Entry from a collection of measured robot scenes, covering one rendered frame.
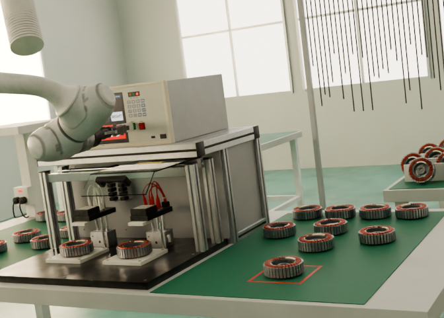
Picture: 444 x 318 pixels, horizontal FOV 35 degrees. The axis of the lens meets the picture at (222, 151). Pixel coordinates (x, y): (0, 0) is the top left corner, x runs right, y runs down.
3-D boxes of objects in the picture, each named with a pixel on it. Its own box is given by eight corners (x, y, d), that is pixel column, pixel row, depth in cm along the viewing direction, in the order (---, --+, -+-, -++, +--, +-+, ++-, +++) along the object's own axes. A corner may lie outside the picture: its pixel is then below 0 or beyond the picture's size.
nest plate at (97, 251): (80, 264, 226) (79, 260, 226) (45, 262, 234) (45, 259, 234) (109, 250, 239) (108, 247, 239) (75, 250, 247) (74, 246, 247)
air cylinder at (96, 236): (108, 247, 245) (106, 231, 244) (92, 246, 249) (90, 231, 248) (117, 243, 249) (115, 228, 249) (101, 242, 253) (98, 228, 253)
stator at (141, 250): (138, 260, 217) (137, 248, 216) (110, 259, 223) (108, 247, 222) (159, 250, 226) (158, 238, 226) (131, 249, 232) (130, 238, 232)
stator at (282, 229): (258, 239, 237) (257, 229, 237) (270, 231, 247) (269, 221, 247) (289, 239, 232) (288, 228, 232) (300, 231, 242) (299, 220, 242)
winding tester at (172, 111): (172, 143, 226) (163, 80, 224) (69, 151, 248) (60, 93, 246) (229, 127, 260) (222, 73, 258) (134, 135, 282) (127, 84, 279)
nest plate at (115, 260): (141, 266, 214) (140, 262, 214) (102, 264, 222) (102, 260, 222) (168, 252, 227) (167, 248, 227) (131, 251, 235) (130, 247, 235)
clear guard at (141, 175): (145, 195, 199) (143, 174, 199) (80, 196, 211) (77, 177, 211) (203, 174, 227) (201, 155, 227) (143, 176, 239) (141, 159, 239)
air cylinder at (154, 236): (166, 248, 233) (164, 232, 232) (147, 248, 237) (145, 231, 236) (174, 244, 237) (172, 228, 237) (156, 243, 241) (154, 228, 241)
